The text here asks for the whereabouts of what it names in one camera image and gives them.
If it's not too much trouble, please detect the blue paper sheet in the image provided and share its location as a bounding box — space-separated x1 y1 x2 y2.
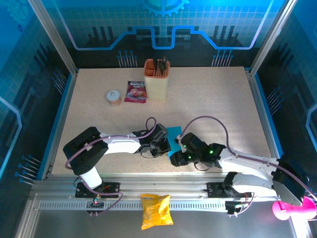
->
166 126 183 158

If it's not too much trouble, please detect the purple candy bag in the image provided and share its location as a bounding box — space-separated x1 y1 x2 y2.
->
123 80 149 104

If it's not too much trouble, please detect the beige utensil holder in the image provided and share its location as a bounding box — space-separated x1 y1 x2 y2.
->
144 59 171 101

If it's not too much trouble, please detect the yellow chip bag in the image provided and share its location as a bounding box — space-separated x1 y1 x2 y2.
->
140 193 174 231

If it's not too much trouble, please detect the small tin can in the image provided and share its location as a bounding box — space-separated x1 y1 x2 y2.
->
106 90 122 108

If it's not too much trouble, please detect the black utensil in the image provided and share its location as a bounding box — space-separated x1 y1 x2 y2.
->
152 56 169 75

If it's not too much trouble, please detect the pink plastic object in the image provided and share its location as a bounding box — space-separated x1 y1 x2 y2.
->
272 195 317 221

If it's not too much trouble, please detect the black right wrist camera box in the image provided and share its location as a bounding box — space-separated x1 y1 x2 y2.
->
176 132 207 154

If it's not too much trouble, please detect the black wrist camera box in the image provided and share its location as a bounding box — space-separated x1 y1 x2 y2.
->
176 132 207 154
151 123 170 142

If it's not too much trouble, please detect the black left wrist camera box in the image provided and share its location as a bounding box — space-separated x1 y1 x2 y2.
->
151 123 170 142

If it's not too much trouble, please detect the aluminium frame rail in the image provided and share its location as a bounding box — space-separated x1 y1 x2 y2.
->
32 173 298 199

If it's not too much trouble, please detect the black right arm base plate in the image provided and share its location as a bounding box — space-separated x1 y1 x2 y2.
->
207 182 252 199

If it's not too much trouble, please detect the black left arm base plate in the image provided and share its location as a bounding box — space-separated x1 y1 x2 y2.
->
75 182 121 199

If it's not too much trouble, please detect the slotted aluminium cable duct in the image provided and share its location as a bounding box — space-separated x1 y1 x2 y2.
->
39 200 228 211

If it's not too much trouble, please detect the aluminium frame post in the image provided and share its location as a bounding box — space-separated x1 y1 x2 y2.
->
249 0 298 76
27 0 79 76

